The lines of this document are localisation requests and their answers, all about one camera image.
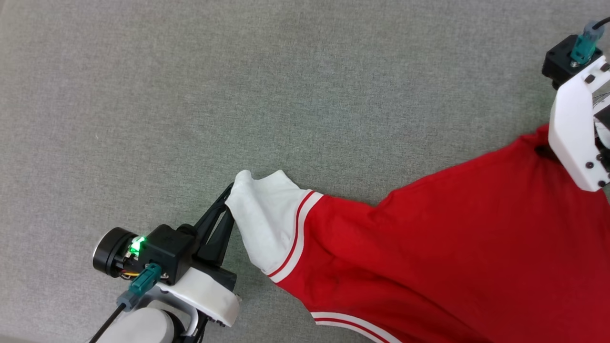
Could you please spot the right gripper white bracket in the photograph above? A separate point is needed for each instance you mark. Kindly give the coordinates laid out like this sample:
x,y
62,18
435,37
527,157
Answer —
x,y
572,128

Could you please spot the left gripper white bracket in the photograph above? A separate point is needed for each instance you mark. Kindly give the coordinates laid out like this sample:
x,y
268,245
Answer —
x,y
209,295

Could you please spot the red and white garment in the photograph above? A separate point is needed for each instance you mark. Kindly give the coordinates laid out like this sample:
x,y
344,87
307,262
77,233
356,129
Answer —
x,y
429,247

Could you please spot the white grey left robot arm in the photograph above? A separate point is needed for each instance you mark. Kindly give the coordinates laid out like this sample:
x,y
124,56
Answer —
x,y
143,326

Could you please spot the grey fabric sofa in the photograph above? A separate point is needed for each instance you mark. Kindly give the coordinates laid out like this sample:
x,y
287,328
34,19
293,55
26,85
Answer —
x,y
238,95

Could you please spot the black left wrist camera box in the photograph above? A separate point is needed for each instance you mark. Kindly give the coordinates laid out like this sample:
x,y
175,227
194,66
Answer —
x,y
167,250

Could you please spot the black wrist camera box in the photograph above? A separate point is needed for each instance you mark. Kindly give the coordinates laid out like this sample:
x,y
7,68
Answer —
x,y
562,59
167,250

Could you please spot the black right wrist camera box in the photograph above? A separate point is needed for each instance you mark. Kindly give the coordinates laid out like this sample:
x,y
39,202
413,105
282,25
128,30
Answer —
x,y
562,59

